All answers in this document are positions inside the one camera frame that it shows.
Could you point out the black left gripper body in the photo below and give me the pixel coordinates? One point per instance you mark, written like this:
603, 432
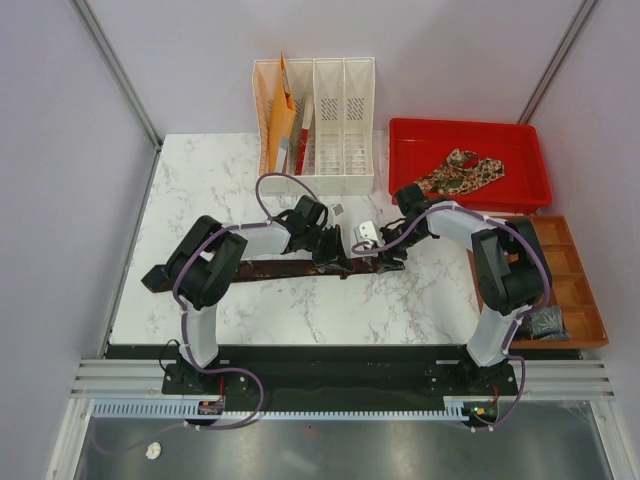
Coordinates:
325, 245

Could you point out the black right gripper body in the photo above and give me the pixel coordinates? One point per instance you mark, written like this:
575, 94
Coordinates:
398, 250

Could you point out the dark red patterned tie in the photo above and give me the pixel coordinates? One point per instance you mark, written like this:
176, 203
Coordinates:
156, 280

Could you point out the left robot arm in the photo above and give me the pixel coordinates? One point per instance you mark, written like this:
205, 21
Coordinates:
201, 269

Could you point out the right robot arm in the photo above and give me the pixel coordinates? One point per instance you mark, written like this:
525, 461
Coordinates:
511, 271

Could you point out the floral cream patterned tie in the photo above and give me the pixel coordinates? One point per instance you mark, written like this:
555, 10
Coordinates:
461, 173

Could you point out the white file organizer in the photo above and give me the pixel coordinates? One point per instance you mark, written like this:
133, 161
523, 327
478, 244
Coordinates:
339, 155

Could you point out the red plastic bin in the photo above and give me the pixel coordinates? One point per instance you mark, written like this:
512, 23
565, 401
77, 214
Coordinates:
418, 146

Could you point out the grey folder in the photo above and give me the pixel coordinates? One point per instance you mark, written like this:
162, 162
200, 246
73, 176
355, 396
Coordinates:
282, 155

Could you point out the orange envelope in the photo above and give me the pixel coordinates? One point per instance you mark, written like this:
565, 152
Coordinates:
283, 113

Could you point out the red white booklet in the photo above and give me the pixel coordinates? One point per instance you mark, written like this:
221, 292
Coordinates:
307, 118

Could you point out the blue-grey rolled tie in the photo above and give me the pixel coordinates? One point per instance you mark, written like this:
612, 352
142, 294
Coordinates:
547, 324

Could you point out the brown compartment tray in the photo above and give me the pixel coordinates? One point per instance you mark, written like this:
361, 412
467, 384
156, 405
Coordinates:
570, 290

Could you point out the crumpled white paper ball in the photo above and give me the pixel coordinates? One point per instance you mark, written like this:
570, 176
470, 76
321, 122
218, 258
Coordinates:
153, 451

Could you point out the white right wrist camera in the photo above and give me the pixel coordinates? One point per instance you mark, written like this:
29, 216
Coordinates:
367, 236

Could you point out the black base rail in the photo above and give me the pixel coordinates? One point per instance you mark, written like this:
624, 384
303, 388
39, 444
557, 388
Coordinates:
340, 376

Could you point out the white cable duct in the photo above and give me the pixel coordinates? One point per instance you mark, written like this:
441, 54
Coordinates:
193, 409

